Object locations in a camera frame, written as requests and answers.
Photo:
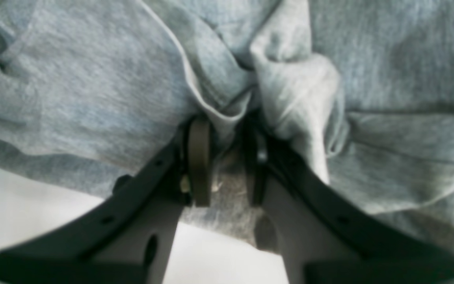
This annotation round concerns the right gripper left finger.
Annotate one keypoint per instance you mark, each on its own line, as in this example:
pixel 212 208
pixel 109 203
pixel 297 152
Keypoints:
pixel 127 239

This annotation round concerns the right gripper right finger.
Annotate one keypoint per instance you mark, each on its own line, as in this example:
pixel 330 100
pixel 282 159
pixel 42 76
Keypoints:
pixel 323 238

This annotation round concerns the grey T-shirt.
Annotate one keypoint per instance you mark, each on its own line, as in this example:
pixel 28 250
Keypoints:
pixel 363 90

